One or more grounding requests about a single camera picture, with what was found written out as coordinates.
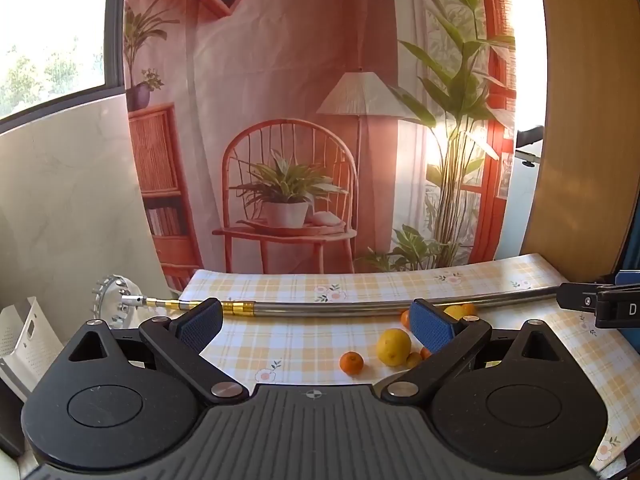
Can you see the white perforated box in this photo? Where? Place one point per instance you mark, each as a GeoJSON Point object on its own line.
{"type": "Point", "coordinates": [28, 346]}

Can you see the yellow lemon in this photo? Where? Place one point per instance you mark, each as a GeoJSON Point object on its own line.
{"type": "Point", "coordinates": [456, 312]}

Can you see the silver pole head fitting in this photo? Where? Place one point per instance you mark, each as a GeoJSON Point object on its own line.
{"type": "Point", "coordinates": [111, 303]}

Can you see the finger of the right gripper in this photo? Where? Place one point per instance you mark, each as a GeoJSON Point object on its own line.
{"type": "Point", "coordinates": [616, 296]}
{"type": "Point", "coordinates": [580, 296]}

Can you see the orange mandarin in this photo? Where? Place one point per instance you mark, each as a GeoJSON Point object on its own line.
{"type": "Point", "coordinates": [468, 309]}
{"type": "Point", "coordinates": [351, 363]}
{"type": "Point", "coordinates": [405, 319]}
{"type": "Point", "coordinates": [425, 353]}

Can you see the window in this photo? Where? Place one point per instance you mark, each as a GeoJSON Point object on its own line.
{"type": "Point", "coordinates": [57, 54]}

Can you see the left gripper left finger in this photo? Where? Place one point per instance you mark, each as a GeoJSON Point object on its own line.
{"type": "Point", "coordinates": [177, 345]}

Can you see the yellow green apple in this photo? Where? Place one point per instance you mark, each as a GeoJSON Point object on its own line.
{"type": "Point", "coordinates": [413, 360]}

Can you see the telescopic metal pole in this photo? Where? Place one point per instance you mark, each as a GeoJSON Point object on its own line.
{"type": "Point", "coordinates": [340, 309]}

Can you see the large yellow grapefruit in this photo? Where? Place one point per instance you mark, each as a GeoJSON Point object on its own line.
{"type": "Point", "coordinates": [393, 347]}

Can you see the wooden board panel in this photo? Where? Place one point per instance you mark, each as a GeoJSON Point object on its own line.
{"type": "Point", "coordinates": [588, 181]}

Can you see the printed room backdrop cloth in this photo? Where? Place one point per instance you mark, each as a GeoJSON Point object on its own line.
{"type": "Point", "coordinates": [320, 136]}

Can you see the black wall hook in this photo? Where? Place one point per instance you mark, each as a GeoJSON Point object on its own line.
{"type": "Point", "coordinates": [525, 138]}

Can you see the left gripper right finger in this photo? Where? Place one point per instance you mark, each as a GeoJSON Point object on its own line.
{"type": "Point", "coordinates": [452, 343]}

